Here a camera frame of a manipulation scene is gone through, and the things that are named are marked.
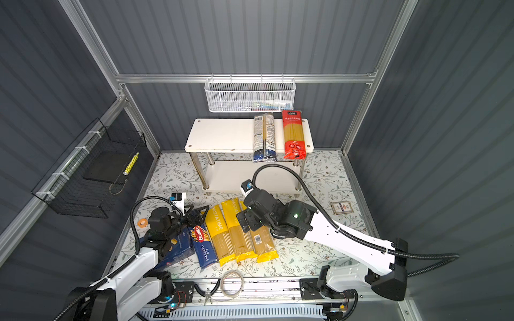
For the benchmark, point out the black pliers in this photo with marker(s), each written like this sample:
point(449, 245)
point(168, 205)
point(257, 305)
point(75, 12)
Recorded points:
point(207, 293)

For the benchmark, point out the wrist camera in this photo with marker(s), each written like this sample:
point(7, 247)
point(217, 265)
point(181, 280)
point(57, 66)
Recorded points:
point(247, 187)
point(178, 200)

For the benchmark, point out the white wire wall basket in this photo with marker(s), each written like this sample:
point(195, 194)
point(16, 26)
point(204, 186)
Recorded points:
point(247, 97)

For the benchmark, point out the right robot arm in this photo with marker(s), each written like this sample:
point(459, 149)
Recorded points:
point(382, 265)

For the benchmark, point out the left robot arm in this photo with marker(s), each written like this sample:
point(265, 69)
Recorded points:
point(137, 282)

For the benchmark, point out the blue Barilla spaghetti box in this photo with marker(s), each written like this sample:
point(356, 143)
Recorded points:
point(203, 246)

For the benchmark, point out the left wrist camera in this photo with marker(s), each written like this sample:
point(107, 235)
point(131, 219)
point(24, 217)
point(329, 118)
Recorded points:
point(178, 200)

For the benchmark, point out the yellow Pastatime bag middle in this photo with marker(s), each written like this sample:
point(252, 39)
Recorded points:
point(241, 241)

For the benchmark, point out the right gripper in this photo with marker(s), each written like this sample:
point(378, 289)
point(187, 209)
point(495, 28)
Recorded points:
point(251, 223)

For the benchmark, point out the black wire side basket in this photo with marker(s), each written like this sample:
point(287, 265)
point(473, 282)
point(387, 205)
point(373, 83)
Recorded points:
point(96, 172)

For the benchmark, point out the red spaghetti bag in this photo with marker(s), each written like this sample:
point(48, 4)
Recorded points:
point(295, 147)

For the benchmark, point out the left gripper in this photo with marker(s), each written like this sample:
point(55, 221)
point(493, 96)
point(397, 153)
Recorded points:
point(198, 219)

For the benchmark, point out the yellow pastatime bag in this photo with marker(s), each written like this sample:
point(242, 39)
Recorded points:
point(219, 235)
point(241, 241)
point(263, 246)

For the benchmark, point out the small framed card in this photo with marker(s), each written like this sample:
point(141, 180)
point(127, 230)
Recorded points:
point(342, 207)

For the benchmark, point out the orange tape roll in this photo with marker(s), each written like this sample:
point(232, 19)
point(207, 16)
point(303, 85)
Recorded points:
point(142, 223)

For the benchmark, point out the blue Barilla pasta box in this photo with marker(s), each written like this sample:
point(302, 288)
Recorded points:
point(181, 248)

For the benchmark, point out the clear blue spaghetti bag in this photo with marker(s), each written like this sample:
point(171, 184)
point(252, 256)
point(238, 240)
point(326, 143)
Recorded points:
point(264, 144)

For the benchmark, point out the yellow Pastatime bag left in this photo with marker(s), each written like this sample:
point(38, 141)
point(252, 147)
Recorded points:
point(219, 235)

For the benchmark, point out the yellow Pastatime bag right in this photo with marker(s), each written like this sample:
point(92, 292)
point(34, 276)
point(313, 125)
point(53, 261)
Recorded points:
point(263, 246)

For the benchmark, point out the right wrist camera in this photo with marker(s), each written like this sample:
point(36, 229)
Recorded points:
point(247, 187)

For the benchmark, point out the white two-tier shelf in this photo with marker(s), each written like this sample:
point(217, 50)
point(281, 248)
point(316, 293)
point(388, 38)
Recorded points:
point(222, 153)

